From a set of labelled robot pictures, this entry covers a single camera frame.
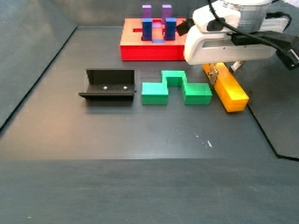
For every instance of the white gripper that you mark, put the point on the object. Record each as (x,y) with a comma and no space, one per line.
(211,46)

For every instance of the yellow rectangular bar block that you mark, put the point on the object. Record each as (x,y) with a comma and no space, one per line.
(233,96)

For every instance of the red base board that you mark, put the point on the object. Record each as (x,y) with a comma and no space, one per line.
(155,50)

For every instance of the dark blue U-shaped block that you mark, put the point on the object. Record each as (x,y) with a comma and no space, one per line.
(147,29)

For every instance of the purple U-shaped block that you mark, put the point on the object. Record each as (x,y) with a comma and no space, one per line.
(166,11)

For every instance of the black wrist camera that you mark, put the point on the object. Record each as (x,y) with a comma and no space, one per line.
(285,43)

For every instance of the black angled bracket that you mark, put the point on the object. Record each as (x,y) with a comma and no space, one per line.
(110,85)

